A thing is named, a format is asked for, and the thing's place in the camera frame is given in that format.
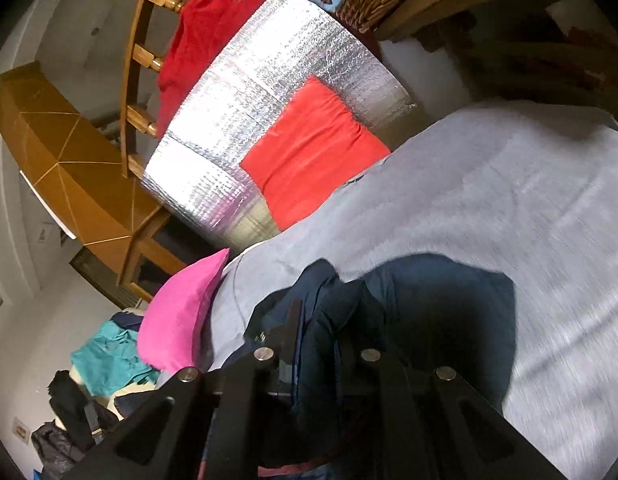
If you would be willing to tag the dark blue cloth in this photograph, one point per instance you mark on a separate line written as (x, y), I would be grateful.
(128, 321)

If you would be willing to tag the red garment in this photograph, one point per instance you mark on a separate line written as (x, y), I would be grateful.
(204, 25)

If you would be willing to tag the black clothes pile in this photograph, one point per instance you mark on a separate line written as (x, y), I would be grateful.
(74, 405)

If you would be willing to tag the navy blue jacket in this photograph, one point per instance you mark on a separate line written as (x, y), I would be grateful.
(439, 310)

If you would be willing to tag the red cushion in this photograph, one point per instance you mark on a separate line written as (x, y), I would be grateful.
(309, 160)

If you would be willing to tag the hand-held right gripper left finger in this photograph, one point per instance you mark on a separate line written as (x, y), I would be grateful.
(284, 365)

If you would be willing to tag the pink cushion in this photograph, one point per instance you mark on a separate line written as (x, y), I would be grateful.
(181, 310)

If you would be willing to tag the wall socket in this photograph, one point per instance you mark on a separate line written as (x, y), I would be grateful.
(22, 430)

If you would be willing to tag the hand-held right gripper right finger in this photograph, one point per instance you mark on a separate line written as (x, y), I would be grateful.
(345, 360)

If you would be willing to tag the grey bed blanket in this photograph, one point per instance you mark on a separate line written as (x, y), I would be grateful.
(489, 185)

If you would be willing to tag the wooden table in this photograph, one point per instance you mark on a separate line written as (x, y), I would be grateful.
(439, 10)

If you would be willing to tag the wooden spindle chair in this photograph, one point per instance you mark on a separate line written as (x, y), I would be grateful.
(131, 85)

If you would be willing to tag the brown wooden shelf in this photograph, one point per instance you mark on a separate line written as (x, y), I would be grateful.
(54, 145)

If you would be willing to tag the silver foil insulating mat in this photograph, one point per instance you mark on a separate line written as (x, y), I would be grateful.
(239, 110)

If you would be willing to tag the dark grey jacket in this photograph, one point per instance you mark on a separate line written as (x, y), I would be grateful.
(56, 452)

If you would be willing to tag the teal cloth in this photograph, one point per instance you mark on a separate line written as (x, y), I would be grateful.
(111, 355)

